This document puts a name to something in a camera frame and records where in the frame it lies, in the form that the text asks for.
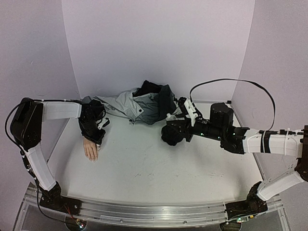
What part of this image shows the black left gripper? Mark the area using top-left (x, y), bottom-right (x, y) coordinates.
top-left (80, 118), bottom-right (107, 145)

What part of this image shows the clear nail polish bottle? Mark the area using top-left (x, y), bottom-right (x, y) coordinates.
top-left (166, 113), bottom-right (177, 121)

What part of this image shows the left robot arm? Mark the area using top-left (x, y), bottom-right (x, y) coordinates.
top-left (5, 98), bottom-right (110, 192)

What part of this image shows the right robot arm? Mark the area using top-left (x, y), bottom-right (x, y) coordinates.
top-left (166, 99), bottom-right (308, 201)

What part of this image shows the mannequin hand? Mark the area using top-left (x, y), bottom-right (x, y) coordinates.
top-left (83, 138), bottom-right (98, 162)

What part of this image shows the grey and black jacket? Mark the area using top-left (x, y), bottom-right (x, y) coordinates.
top-left (93, 80), bottom-right (180, 125)

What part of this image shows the small green circuit board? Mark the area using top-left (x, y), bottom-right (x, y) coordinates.
top-left (64, 217), bottom-right (88, 231)

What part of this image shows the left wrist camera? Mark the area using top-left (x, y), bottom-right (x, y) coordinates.
top-left (96, 117), bottom-right (110, 129)

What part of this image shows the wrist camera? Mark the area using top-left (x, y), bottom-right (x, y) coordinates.
top-left (178, 97), bottom-right (203, 127)
top-left (96, 117), bottom-right (110, 129)

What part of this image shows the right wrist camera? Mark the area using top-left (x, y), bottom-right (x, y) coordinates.
top-left (178, 97), bottom-right (203, 127)

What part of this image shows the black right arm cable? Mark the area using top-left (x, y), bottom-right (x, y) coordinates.
top-left (189, 78), bottom-right (277, 132)

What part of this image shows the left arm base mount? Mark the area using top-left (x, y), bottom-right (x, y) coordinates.
top-left (39, 182), bottom-right (82, 215)

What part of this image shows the aluminium table front rail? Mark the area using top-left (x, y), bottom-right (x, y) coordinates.
top-left (26, 186), bottom-right (282, 228)

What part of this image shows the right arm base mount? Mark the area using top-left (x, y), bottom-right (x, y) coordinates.
top-left (225, 187), bottom-right (268, 220)

